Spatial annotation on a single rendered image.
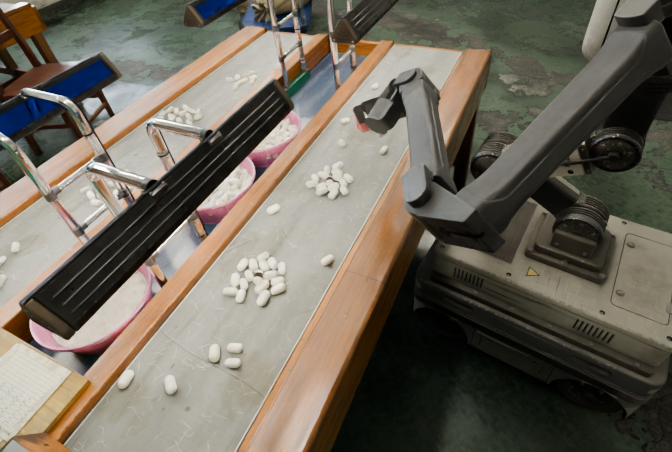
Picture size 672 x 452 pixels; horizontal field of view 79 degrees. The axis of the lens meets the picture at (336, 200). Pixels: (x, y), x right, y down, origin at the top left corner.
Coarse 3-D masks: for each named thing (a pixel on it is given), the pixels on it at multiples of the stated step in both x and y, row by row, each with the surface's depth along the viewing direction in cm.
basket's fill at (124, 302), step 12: (132, 276) 103; (144, 276) 103; (120, 288) 100; (132, 288) 100; (144, 288) 100; (108, 300) 97; (120, 300) 97; (132, 300) 97; (96, 312) 96; (108, 312) 96; (120, 312) 95; (132, 312) 95; (96, 324) 94; (108, 324) 94; (120, 324) 93; (84, 336) 92; (96, 336) 92
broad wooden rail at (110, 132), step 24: (216, 48) 193; (240, 48) 194; (192, 72) 177; (144, 96) 165; (168, 96) 163; (120, 120) 153; (144, 120) 155; (72, 144) 144; (48, 168) 134; (72, 168) 134; (24, 192) 126; (0, 216) 119
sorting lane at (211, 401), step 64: (384, 64) 171; (448, 64) 166; (256, 256) 103; (320, 256) 101; (192, 320) 91; (256, 320) 90; (192, 384) 81; (256, 384) 79; (128, 448) 73; (192, 448) 72
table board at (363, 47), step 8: (280, 32) 207; (288, 32) 206; (360, 40) 191; (344, 48) 196; (360, 48) 193; (368, 48) 191; (424, 48) 179; (432, 48) 178; (440, 48) 178; (488, 72) 175
